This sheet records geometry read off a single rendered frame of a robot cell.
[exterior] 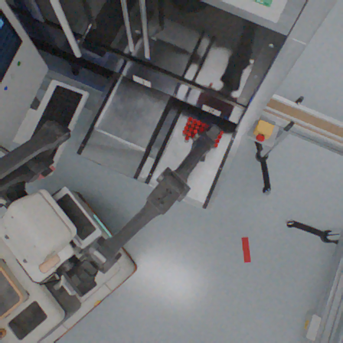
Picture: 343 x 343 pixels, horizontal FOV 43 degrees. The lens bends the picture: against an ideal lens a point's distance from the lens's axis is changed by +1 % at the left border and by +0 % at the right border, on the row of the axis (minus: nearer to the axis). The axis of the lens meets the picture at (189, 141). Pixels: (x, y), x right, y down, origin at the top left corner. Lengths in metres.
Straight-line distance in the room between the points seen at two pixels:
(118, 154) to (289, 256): 1.42
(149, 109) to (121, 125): 0.15
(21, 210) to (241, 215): 1.69
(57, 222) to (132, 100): 0.78
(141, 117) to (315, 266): 1.56
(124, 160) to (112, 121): 0.20
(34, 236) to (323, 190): 2.06
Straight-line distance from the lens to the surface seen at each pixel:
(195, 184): 1.98
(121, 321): 2.87
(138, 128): 2.04
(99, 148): 2.03
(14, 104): 2.09
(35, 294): 2.11
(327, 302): 2.44
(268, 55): 1.34
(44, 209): 1.55
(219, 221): 2.86
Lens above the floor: 2.83
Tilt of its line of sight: 75 degrees down
